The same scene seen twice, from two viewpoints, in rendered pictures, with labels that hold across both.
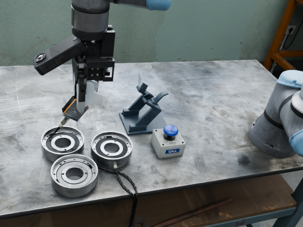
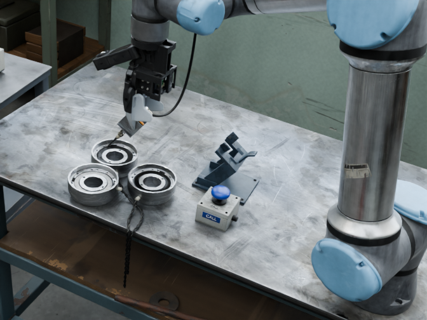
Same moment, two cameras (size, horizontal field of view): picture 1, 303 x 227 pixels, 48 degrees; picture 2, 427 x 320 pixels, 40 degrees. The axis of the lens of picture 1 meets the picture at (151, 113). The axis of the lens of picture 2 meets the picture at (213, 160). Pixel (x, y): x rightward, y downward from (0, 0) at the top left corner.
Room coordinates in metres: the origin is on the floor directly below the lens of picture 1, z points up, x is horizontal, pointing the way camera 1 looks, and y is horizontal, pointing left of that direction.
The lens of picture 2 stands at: (-0.01, -0.70, 1.62)
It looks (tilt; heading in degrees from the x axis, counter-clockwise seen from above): 35 degrees down; 44
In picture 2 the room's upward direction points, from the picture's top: 9 degrees clockwise
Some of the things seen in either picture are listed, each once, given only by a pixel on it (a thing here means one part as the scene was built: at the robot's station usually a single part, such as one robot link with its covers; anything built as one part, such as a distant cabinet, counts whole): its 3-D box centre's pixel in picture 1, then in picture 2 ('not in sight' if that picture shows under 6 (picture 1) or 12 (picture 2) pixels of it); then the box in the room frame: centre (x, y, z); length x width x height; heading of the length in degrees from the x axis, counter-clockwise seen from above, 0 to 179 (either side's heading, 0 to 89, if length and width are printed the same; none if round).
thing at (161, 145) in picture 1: (169, 142); (220, 209); (0.70, -0.06, 0.82); 0.08 x 0.07 x 0.05; 115
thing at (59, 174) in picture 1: (74, 176); (93, 185); (0.53, 0.15, 0.82); 0.08 x 0.08 x 0.02
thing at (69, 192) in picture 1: (74, 176); (93, 185); (0.53, 0.15, 0.82); 0.10 x 0.10 x 0.04
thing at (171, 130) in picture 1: (169, 135); (219, 199); (0.70, -0.06, 0.85); 0.04 x 0.04 x 0.05
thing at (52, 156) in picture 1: (62, 145); (114, 159); (0.62, 0.20, 0.82); 0.10 x 0.10 x 0.04
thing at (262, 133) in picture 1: (278, 127); (382, 266); (0.84, -0.38, 0.85); 0.15 x 0.15 x 0.10
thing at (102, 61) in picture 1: (91, 53); (150, 65); (0.66, 0.15, 1.07); 0.09 x 0.08 x 0.12; 116
